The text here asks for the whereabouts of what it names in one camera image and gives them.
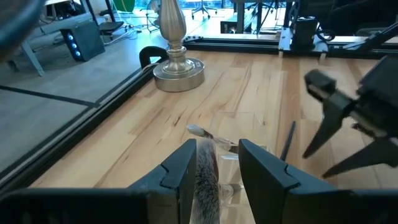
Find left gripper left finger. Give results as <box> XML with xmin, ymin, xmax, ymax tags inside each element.
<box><xmin>0</xmin><ymin>139</ymin><xmax>197</xmax><ymax>224</ymax></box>

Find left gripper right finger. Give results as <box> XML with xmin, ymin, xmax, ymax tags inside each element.
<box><xmin>238</xmin><ymin>139</ymin><xmax>398</xmax><ymax>224</ymax></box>

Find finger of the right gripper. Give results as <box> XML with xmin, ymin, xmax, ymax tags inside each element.
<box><xmin>302</xmin><ymin>68</ymin><xmax>358</xmax><ymax>160</ymax></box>
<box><xmin>322</xmin><ymin>138</ymin><xmax>398</xmax><ymax>180</ymax></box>

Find fluffy grey makeup brush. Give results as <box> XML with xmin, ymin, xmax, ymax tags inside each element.
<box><xmin>190</xmin><ymin>139</ymin><xmax>221</xmax><ymax>224</ymax></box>

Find thin dark cosmetic pencil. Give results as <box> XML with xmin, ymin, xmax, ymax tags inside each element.
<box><xmin>279</xmin><ymin>121</ymin><xmax>297</xmax><ymax>162</ymax></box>

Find silver table lamp white shade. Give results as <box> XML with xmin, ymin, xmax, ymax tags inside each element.
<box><xmin>152</xmin><ymin>0</ymin><xmax>205</xmax><ymax>93</ymax></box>

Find black table clamp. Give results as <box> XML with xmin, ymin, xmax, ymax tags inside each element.
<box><xmin>139</xmin><ymin>45</ymin><xmax>169</xmax><ymax>70</ymax></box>

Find wooden desk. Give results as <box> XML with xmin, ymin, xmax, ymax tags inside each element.
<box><xmin>231</xmin><ymin>0</ymin><xmax>293</xmax><ymax>34</ymax></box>

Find small black computer tower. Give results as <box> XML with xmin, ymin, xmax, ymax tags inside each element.
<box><xmin>220</xmin><ymin>20</ymin><xmax>238</xmax><ymax>34</ymax></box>

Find computer tower blue lights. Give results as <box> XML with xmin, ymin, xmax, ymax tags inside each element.
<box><xmin>60</xmin><ymin>20</ymin><xmax>106</xmax><ymax>62</ymax></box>

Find black office chair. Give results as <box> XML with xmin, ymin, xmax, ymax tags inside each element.
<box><xmin>191</xmin><ymin>0</ymin><xmax>218</xmax><ymax>20</ymax></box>

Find green round object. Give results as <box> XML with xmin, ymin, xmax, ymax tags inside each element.
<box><xmin>112</xmin><ymin>0</ymin><xmax>136</xmax><ymax>13</ymax></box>

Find long grey desk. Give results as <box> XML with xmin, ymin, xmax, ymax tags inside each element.
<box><xmin>6</xmin><ymin>0</ymin><xmax>94</xmax><ymax>77</ymax></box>

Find black aluminium table frame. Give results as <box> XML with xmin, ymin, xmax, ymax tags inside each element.
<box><xmin>0</xmin><ymin>21</ymin><xmax>398</xmax><ymax>195</ymax></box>

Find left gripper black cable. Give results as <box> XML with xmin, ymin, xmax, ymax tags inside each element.
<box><xmin>0</xmin><ymin>0</ymin><xmax>46</xmax><ymax>62</ymax></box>

